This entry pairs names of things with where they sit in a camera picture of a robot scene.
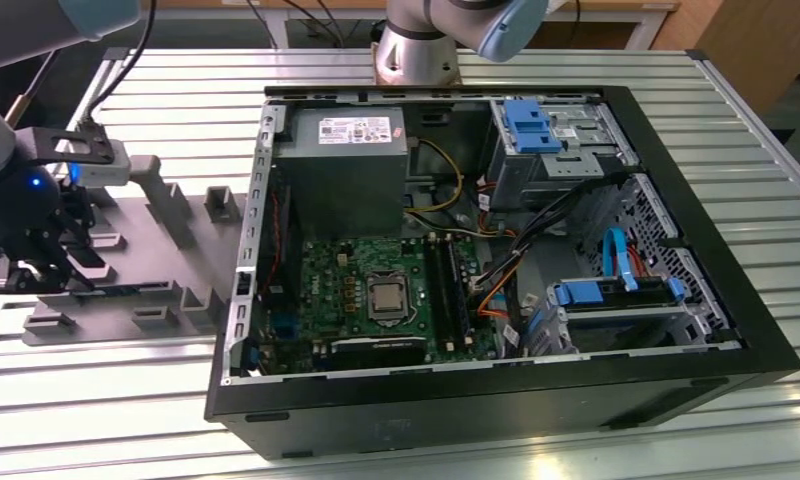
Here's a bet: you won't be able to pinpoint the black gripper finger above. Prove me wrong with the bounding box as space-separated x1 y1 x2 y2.
57 184 98 294
0 255 71 296

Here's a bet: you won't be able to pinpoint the grey parts rack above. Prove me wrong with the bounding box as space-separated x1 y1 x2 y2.
22 154 248 349

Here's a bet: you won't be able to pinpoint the green motherboard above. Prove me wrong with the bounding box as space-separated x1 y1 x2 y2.
258 234 508 376

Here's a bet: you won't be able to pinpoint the grey power supply unit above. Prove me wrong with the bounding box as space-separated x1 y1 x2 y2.
269 102 412 241

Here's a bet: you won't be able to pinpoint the metal CPU socket cover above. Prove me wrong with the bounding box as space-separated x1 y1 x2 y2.
362 272 414 324

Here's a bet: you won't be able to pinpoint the silver CPU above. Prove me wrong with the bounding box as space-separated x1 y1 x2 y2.
370 286 405 311

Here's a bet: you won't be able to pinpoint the black graphics card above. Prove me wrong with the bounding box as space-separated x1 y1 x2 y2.
312 334 428 371

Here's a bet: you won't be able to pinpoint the black open PC case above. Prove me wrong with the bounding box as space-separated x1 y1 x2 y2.
202 84 800 460

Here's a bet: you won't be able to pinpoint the blue drive bay latch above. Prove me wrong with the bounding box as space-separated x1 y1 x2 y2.
502 99 565 154

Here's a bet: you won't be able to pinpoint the metal drive cage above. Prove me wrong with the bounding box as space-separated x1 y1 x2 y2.
485 97 641 211

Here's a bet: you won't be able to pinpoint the hard disk in blue carrier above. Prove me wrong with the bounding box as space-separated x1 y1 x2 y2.
550 277 687 314

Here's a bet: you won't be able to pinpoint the metal disk bay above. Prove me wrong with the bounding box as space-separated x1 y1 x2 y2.
545 279 741 356

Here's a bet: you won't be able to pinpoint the wooden cabinet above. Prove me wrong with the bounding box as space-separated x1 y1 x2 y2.
652 0 800 117

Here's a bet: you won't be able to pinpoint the thin cable with brown sleeve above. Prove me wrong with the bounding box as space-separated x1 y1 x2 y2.
3 49 61 129

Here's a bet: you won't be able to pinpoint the red black fan wire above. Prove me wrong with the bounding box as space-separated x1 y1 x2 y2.
269 184 292 271

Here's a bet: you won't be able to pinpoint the black camera cable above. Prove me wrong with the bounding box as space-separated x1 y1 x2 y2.
82 0 159 132

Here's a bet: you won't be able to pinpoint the yellow wires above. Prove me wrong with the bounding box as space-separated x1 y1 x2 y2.
402 139 465 216

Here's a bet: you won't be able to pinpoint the orange wires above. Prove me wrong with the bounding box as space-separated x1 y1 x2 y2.
476 252 528 320

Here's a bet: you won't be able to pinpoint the black cable bundle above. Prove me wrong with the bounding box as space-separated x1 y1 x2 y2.
469 172 632 296

